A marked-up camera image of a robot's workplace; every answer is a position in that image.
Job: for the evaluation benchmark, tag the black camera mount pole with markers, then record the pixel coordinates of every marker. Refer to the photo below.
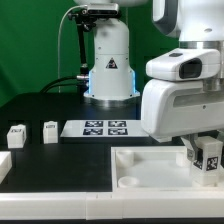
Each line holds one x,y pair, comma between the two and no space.
81,40

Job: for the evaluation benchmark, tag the white marker base plate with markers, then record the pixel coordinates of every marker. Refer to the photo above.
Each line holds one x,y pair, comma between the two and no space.
103,128

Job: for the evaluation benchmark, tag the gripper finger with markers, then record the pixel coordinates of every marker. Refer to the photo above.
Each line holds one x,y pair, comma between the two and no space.
189,141

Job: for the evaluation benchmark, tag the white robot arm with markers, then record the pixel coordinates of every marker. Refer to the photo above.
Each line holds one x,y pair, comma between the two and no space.
198,24

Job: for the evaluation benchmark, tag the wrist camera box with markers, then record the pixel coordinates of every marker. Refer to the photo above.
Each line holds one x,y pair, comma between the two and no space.
185,65

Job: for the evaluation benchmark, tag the white square table top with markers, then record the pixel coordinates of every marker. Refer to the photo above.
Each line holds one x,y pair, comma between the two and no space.
160,168

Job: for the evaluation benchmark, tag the white U-shaped obstacle fence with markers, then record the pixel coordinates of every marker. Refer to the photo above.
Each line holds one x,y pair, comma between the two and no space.
125,203

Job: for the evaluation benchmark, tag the rear camera bar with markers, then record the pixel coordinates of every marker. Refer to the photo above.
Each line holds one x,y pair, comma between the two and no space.
106,9

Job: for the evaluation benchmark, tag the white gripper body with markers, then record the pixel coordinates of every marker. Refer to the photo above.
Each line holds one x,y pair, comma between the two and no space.
171,109

